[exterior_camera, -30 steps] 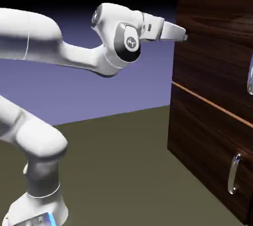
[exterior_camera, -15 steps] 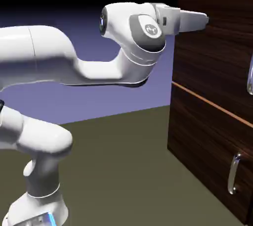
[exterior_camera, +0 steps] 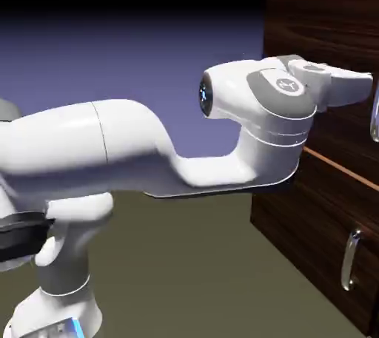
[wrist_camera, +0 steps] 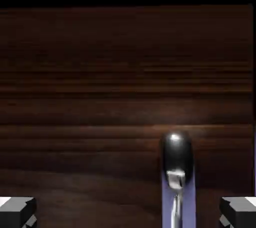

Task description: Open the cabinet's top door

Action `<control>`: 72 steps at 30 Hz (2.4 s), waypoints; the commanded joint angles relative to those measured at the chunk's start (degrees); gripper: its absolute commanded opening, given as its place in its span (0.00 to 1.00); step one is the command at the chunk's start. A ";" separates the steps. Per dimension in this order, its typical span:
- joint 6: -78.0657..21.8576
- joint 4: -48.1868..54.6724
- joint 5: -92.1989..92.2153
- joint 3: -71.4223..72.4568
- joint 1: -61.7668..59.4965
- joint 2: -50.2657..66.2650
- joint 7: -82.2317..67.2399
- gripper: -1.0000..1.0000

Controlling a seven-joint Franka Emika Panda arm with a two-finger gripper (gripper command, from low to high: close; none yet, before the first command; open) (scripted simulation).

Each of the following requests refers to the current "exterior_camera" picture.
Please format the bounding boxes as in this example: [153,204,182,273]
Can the curved silver door handle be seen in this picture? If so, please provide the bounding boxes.
[369,77,379,143]
[340,227,365,292]

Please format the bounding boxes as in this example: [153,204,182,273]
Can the dark wood cabinet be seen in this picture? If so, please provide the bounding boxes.
[249,0,379,338]

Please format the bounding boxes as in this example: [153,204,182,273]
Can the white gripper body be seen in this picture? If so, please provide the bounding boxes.
[315,67,374,113]

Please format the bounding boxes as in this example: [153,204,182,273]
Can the dark wood cabinet door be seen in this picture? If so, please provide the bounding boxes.
[262,0,379,189]
[249,149,379,338]

